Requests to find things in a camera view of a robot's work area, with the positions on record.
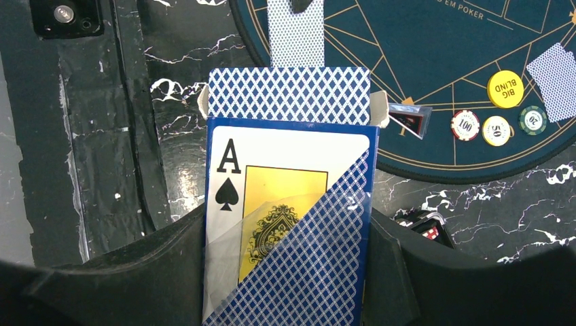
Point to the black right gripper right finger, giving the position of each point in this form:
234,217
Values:
411,280

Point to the black poker chip case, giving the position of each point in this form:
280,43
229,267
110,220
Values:
429,224

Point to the small red chip stack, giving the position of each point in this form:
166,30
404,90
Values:
431,233

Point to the blue backed card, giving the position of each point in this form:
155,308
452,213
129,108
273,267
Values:
554,73
296,39

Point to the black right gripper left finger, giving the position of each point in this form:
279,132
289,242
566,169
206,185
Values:
156,280

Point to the red and white poker chip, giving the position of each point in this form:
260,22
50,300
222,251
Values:
465,125

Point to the clear card on mat edge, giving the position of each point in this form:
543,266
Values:
413,118

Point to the yellow big blind button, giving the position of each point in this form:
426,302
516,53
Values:
505,89

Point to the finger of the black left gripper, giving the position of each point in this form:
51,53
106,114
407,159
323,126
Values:
300,6

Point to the round dark blue poker mat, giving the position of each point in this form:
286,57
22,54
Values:
441,54

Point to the boxed deck of playing cards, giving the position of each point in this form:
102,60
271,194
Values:
290,165

